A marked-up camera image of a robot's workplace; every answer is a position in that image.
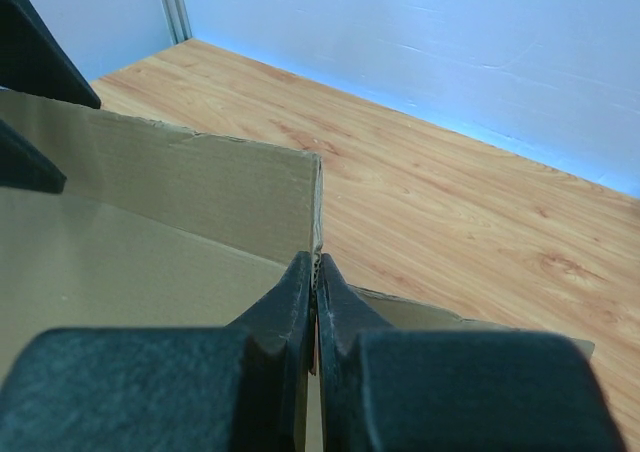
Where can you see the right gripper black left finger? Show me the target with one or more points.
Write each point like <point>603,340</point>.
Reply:
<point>240,387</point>

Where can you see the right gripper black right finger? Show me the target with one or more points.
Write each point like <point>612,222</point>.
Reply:
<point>388,389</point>

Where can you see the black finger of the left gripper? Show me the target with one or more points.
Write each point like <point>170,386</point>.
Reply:
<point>32,61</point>
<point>23,167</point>

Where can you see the aluminium corner post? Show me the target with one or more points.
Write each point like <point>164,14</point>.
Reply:
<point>177,20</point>

